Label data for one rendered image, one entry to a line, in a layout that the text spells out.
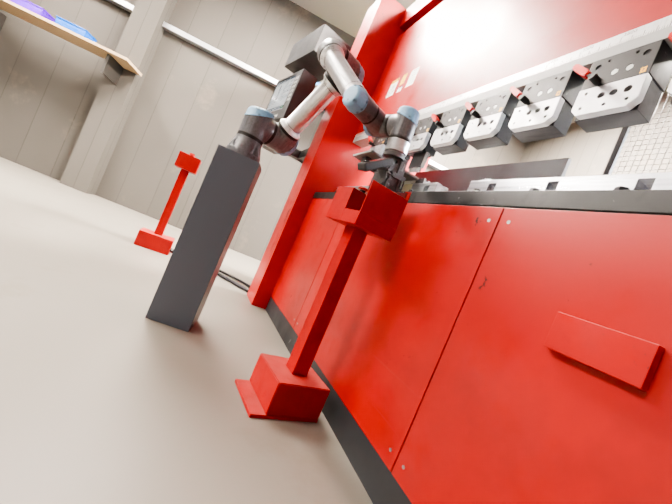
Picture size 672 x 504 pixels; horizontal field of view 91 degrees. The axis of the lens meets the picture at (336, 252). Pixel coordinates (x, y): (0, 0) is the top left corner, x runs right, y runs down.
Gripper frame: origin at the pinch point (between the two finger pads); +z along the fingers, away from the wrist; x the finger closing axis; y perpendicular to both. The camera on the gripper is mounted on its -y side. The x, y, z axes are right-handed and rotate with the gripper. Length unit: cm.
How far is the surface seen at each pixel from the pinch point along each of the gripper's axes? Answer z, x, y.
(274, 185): -27, 368, 85
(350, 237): 11.0, 2.2, -2.2
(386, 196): -5.2, -4.9, 1.1
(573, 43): -64, -29, 29
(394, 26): -138, 117, 49
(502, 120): -44, -13, 31
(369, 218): 3.4, -4.9, -2.4
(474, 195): -11.6, -26.8, 13.9
